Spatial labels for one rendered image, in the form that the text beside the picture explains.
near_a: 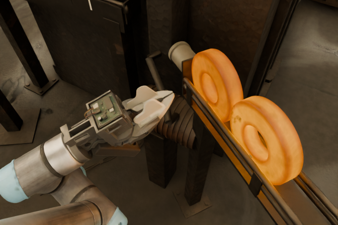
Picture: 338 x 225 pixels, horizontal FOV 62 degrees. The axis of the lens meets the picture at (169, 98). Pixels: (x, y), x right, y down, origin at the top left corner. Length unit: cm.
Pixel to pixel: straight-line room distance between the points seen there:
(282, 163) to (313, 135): 104
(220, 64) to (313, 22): 167
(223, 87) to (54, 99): 117
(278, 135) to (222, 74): 15
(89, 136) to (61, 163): 7
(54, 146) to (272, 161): 38
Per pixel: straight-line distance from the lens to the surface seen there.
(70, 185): 64
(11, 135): 153
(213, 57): 55
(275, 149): 47
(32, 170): 57
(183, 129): 76
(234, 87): 53
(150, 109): 53
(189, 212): 119
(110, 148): 58
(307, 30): 208
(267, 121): 46
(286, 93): 162
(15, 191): 60
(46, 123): 151
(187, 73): 65
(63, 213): 52
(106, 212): 61
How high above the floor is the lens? 115
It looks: 51 degrees down
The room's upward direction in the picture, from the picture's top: straight up
